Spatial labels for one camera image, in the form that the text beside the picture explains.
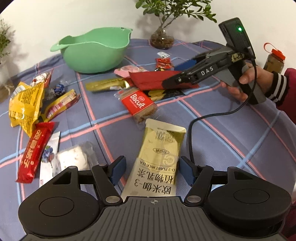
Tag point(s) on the blue foil candy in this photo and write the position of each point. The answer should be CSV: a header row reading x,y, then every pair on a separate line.
x,y
59,90

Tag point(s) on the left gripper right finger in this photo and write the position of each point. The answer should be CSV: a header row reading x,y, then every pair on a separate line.
x,y
199,178

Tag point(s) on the white plant tag right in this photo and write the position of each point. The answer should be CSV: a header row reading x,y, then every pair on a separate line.
x,y
163,54

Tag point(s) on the clear nougat candy packet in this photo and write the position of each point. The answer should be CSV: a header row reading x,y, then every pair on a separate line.
x,y
82,156

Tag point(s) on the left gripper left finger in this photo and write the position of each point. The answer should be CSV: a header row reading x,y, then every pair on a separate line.
x,y
105,178

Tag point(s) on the cream gold milk tea pouch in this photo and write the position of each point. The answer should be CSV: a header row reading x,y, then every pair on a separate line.
x,y
154,170

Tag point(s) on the striped cuff forearm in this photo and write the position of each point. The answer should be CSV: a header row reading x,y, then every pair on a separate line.
x,y
283,92

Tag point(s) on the yellow snack bag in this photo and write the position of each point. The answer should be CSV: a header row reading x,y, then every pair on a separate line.
x,y
24,106

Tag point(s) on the small-leaf plant in white pot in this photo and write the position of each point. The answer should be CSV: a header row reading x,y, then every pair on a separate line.
x,y
5,79

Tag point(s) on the red white snack bag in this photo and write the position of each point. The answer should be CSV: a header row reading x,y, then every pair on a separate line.
x,y
44,78

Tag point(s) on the pink snack packet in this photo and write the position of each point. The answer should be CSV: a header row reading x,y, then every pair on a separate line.
x,y
125,71

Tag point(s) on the red cap bottle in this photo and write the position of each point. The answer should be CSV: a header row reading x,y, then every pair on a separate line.
x,y
275,61

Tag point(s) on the broad-leaf plant in glass vase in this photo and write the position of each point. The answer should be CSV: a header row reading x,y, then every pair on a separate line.
x,y
168,11

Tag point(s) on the person right hand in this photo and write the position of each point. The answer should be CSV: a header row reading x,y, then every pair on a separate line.
x,y
264,80

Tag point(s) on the yellow red stick packet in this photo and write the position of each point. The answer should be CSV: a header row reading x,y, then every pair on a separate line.
x,y
60,105

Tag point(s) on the red long snack bar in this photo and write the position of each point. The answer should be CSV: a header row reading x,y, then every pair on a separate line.
x,y
34,151

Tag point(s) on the dark red gold pouch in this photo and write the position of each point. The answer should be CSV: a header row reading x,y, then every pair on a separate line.
x,y
153,80

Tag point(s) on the small red candy packet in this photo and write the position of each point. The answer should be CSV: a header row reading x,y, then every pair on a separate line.
x,y
163,64

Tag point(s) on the gold long stick packet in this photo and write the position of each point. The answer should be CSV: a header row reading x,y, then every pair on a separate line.
x,y
107,84

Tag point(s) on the green plastic bowl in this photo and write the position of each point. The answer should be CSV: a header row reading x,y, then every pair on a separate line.
x,y
98,50

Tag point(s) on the red Biscuit packet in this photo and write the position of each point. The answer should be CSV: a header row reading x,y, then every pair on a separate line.
x,y
139,105

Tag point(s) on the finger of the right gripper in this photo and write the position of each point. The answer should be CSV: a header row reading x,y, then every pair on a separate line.
x,y
176,80
186,65

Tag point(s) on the white blueberry stick packet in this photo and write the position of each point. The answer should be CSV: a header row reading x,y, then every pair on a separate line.
x,y
48,162

